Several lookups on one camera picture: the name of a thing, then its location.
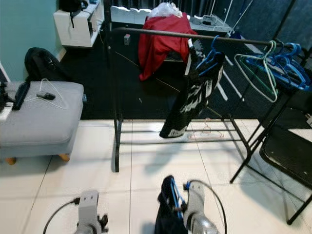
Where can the navy blue garment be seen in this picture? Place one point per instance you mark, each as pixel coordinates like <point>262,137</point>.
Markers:
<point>165,219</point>

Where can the black garment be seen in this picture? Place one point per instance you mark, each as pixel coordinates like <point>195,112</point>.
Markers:
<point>192,102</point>

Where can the grey upholstered ottoman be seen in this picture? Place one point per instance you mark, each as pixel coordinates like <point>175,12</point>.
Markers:
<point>39,124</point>

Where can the black folding chair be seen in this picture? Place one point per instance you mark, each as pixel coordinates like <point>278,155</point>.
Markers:
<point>292,156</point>

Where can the small black device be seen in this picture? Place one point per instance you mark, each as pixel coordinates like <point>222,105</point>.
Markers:
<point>45,95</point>

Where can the black tripod stick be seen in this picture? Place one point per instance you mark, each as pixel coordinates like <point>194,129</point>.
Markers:
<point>22,95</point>

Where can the black and white gadget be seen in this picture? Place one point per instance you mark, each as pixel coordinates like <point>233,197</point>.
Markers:
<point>192,56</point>

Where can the red cloth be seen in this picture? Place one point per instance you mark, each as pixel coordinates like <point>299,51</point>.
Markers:
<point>161,46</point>

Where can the black backpack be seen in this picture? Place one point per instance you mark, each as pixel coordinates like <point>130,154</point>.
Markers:
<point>41,66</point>

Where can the small grey box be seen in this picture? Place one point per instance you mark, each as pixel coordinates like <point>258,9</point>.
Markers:
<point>126,40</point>

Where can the black metal clothes rack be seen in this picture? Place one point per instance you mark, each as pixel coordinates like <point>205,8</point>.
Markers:
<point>151,32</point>

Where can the white cabinet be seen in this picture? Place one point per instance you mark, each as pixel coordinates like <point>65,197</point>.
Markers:
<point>73,29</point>

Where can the white plastic bag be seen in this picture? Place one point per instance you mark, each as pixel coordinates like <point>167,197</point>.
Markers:
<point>165,9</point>

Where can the white long desk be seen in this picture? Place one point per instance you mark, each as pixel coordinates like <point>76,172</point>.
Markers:
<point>126,15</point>

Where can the small black bag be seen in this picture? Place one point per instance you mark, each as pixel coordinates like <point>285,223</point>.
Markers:
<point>70,6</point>

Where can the light grey right wrist camera mount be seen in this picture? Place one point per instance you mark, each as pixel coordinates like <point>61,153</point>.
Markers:
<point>196,202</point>

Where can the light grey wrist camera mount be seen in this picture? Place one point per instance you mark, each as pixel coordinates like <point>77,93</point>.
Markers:
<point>196,202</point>
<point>88,209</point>

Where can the light grey left wrist camera mount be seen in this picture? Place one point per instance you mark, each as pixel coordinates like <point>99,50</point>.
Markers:
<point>88,209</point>

